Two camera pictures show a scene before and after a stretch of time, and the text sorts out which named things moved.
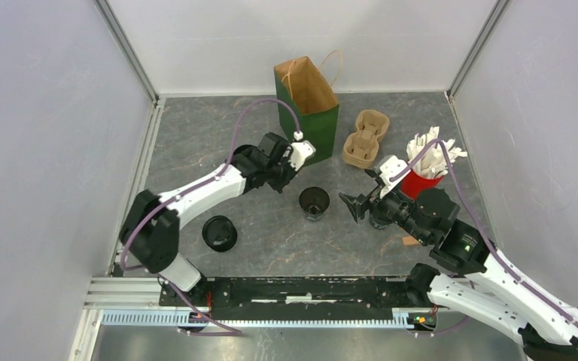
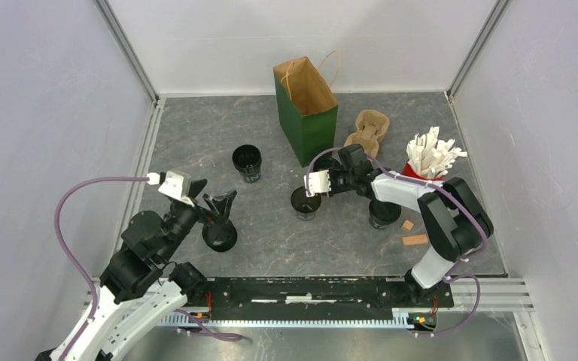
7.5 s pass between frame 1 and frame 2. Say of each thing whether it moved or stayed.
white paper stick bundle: stayed
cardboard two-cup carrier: stayed
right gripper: moved
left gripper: moved
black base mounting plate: stayed
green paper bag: stayed
